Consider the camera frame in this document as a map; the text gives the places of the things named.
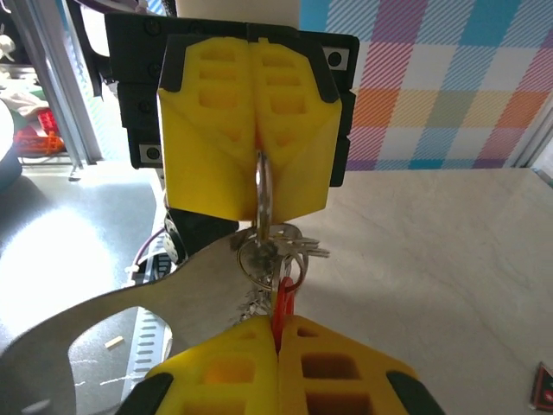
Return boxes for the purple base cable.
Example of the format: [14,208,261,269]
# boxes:
[126,227,169,278]

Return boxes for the red black triangular piece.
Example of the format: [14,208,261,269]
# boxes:
[529,361,553,412]

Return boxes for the grey round container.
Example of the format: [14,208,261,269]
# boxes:
[0,101,23,191]

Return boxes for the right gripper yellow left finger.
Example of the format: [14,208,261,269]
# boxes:
[114,315,280,415]

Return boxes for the perforated grey cable duct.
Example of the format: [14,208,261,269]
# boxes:
[129,254,175,378]

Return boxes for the aluminium frame post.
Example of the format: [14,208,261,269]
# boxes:
[10,0,105,172]
[512,114,553,174]

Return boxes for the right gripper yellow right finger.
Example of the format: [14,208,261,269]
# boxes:
[276,315,446,415]

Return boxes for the orange plastic crate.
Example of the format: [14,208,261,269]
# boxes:
[15,110,67,159]

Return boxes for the large silver key ring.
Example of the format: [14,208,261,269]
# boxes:
[252,149,277,243]

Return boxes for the red plastic key tag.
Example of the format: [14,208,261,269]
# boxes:
[270,276,305,347]

